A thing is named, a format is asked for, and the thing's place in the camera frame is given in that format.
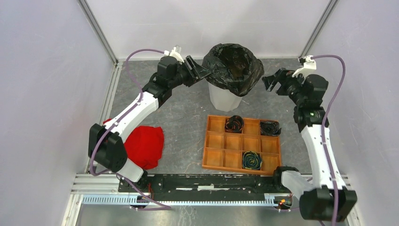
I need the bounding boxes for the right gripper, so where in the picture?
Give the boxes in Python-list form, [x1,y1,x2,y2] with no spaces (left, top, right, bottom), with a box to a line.
[262,67,309,106]

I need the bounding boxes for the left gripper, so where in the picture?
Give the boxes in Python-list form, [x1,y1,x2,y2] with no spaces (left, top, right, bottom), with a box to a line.
[169,56,211,89]

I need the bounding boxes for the black trash bag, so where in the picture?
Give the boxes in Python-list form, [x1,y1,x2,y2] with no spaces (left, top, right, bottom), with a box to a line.
[202,43,264,97]

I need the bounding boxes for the white trash bin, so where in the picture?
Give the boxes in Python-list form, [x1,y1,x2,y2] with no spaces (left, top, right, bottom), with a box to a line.
[208,83,242,112]

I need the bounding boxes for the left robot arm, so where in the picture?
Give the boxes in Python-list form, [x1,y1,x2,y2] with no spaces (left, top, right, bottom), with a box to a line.
[88,56,211,192]

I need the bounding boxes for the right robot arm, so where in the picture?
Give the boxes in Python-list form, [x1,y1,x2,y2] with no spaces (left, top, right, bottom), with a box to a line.
[262,68,358,224]

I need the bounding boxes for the rolled sock dark green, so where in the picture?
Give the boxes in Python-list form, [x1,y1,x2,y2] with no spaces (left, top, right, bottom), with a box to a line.
[260,121,282,137]

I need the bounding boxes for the rolled sock orange stripes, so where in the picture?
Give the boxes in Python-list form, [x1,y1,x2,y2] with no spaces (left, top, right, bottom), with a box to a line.
[224,115,245,133]

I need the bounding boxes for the wooden compartment tray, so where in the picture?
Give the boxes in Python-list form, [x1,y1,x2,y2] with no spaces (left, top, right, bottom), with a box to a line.
[202,115,282,176]

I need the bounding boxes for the rolled sock yellow blue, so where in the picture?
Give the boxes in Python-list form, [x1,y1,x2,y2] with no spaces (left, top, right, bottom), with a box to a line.
[242,151,263,170]

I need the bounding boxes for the red cloth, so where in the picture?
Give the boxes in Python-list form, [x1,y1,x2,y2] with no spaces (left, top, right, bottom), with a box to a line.
[119,126,165,170]

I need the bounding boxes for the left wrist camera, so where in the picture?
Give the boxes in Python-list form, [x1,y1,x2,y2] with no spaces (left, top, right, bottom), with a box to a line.
[168,45,184,63]

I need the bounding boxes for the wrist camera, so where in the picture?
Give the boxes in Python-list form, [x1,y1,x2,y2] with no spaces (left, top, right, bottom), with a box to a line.
[168,45,184,63]
[291,55,317,79]

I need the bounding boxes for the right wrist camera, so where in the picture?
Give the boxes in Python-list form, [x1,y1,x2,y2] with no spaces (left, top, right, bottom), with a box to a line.
[291,55,317,79]

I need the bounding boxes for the white slotted cable duct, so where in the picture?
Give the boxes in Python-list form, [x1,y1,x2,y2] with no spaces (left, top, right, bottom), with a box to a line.
[82,194,278,207]

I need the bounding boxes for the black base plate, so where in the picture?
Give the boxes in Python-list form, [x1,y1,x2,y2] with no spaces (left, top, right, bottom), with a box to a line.
[118,174,293,202]

